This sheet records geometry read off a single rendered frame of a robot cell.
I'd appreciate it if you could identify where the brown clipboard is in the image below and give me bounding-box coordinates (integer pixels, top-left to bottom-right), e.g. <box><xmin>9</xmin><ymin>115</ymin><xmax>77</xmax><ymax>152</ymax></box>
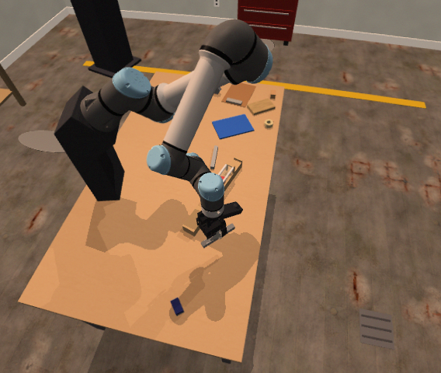
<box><xmin>221</xmin><ymin>83</ymin><xmax>255</xmax><ymax>107</ymax></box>

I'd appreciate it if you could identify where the tan wooden board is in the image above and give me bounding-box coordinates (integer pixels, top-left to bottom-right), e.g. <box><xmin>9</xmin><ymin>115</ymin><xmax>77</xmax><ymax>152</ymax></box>
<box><xmin>247</xmin><ymin>99</ymin><xmax>276</xmax><ymax>115</ymax></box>

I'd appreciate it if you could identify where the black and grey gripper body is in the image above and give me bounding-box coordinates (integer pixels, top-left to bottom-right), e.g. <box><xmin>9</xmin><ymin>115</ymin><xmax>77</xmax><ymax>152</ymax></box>
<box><xmin>196</xmin><ymin>211</ymin><xmax>226</xmax><ymax>239</ymax></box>

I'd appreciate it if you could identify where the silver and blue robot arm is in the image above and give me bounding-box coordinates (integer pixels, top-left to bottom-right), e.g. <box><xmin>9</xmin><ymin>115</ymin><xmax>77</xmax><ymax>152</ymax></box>
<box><xmin>80</xmin><ymin>19</ymin><xmax>273</xmax><ymax>220</ymax></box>

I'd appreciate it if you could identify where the grey square stick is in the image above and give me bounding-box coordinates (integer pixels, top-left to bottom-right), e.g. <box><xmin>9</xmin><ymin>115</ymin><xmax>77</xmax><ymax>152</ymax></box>
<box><xmin>210</xmin><ymin>145</ymin><xmax>218</xmax><ymax>169</ymax></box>
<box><xmin>201</xmin><ymin>223</ymin><xmax>235</xmax><ymax>248</ymax></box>

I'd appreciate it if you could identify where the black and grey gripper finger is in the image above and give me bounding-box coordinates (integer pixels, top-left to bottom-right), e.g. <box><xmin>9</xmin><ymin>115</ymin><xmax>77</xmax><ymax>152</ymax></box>
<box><xmin>210</xmin><ymin>225</ymin><xmax>227</xmax><ymax>241</ymax></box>

